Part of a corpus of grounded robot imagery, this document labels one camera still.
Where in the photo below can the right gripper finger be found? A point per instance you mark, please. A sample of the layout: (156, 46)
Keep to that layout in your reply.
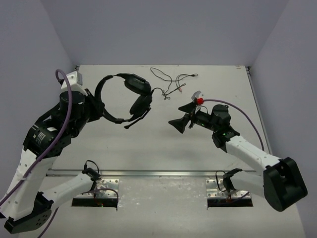
(181, 124)
(189, 108)

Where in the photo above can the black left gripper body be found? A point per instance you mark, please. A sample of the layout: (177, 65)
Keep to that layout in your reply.
(93, 106)

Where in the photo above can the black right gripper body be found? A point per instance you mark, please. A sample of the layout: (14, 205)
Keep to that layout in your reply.
(202, 119)

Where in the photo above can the black headphones with cable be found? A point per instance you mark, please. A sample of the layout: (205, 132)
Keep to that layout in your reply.
(126, 98)

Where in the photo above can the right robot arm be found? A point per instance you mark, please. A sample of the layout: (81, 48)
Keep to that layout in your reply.
(278, 181)

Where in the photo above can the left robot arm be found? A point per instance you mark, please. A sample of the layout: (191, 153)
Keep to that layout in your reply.
(25, 206)

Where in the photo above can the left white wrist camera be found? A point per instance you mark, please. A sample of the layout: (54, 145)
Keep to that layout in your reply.
(75, 81)

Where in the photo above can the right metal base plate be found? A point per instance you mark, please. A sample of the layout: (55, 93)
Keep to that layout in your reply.
(215, 189)

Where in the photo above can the metal base plate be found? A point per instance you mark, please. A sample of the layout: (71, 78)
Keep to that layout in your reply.
(105, 188)
(215, 189)

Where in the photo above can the aluminium table front rail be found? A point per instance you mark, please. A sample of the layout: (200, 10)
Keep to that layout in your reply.
(137, 173)

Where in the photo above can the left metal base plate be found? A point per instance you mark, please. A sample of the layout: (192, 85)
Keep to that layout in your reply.
(105, 188)

